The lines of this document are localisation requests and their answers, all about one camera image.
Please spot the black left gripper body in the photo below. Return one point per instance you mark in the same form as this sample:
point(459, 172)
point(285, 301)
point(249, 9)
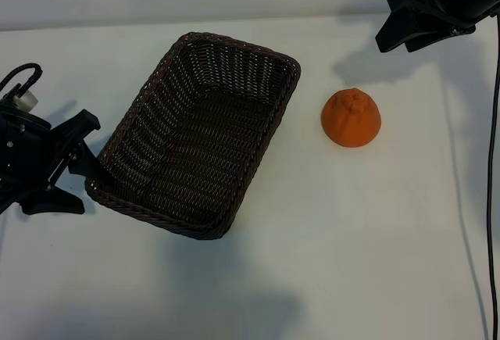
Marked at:
point(23, 156)

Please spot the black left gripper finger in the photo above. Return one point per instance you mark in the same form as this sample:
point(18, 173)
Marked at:
point(80, 125)
point(54, 201)

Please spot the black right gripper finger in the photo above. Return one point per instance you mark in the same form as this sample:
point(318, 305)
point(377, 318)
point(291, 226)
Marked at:
point(408, 4)
point(441, 35)

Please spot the dark brown woven wicker basket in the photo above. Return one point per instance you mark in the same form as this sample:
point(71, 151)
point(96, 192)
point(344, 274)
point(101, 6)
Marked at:
point(195, 140)

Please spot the orange fruit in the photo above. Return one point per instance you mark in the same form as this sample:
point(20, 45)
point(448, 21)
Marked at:
point(351, 125)

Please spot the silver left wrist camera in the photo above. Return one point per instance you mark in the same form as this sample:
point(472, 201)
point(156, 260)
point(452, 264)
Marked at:
point(26, 101)

